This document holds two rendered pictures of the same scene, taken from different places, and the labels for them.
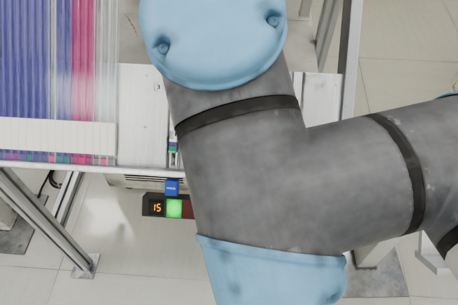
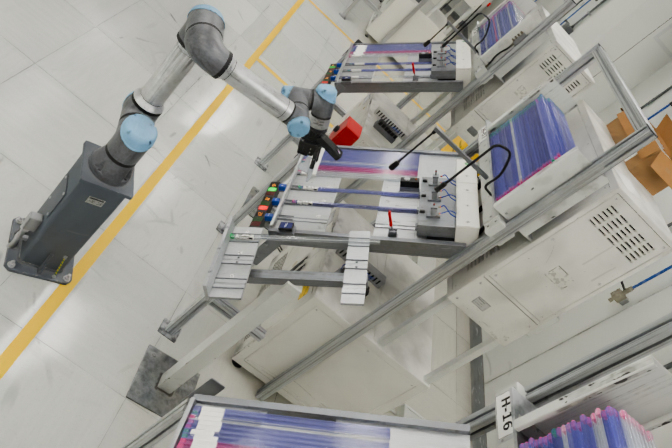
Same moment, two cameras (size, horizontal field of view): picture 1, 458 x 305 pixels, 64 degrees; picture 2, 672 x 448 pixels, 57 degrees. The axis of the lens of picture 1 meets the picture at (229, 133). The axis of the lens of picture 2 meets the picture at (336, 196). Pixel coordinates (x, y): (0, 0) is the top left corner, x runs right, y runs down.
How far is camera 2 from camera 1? 209 cm
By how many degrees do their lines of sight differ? 55
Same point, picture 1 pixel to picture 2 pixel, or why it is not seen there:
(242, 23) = (324, 88)
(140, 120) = (315, 181)
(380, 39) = not seen: outside the picture
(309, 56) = (344, 315)
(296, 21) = (373, 332)
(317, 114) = (305, 226)
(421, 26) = not seen: outside the picture
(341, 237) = (291, 95)
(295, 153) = (305, 94)
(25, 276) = (229, 203)
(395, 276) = (144, 398)
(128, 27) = not seen: hidden behind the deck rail
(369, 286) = (145, 372)
